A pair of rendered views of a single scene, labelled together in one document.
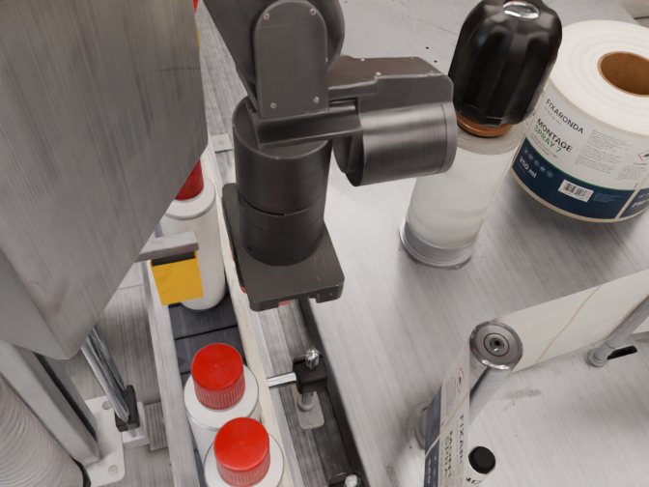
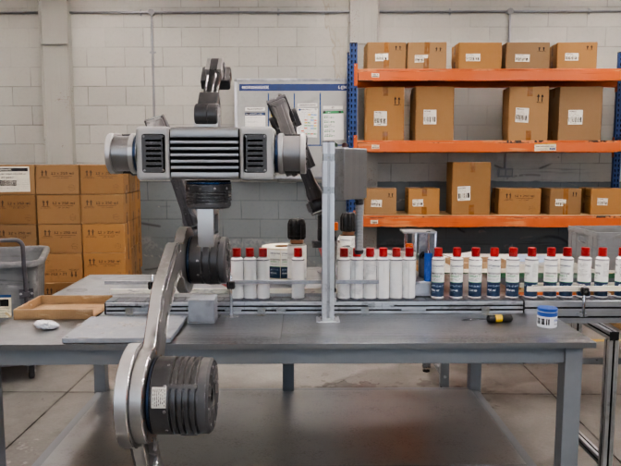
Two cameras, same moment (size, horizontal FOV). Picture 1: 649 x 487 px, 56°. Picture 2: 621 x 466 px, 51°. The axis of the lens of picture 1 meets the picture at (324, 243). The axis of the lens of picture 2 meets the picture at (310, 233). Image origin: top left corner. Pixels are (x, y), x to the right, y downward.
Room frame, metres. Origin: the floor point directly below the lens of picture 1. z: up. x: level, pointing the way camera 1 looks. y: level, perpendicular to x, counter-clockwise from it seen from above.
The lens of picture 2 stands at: (-0.66, 2.48, 1.43)
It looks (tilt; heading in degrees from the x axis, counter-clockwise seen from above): 6 degrees down; 292
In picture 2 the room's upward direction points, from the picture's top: straight up
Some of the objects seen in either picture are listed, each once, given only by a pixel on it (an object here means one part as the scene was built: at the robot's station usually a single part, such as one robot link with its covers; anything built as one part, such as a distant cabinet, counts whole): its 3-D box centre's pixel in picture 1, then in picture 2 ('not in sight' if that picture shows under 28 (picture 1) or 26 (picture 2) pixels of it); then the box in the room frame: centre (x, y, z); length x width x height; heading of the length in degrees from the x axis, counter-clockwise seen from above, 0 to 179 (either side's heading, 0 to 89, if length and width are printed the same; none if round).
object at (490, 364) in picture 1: (463, 394); not in sight; (0.21, -0.13, 0.97); 0.05 x 0.05 x 0.19
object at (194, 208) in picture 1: (191, 234); (298, 273); (0.33, 0.12, 0.98); 0.05 x 0.05 x 0.20
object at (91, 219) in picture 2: not in sight; (73, 241); (3.51, -2.17, 0.70); 1.20 x 0.82 x 1.39; 27
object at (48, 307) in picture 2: not in sight; (66, 306); (1.18, 0.48, 0.85); 0.30 x 0.26 x 0.04; 23
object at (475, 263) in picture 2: not in sight; (475, 273); (-0.33, -0.15, 0.98); 0.05 x 0.05 x 0.20
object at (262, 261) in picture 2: not in sight; (262, 273); (0.46, 0.18, 0.98); 0.05 x 0.05 x 0.20
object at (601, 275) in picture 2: not in sight; (602, 273); (-0.80, -0.34, 0.98); 0.05 x 0.05 x 0.20
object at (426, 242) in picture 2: not in sight; (417, 262); (-0.09, -0.15, 1.01); 0.14 x 0.13 x 0.26; 23
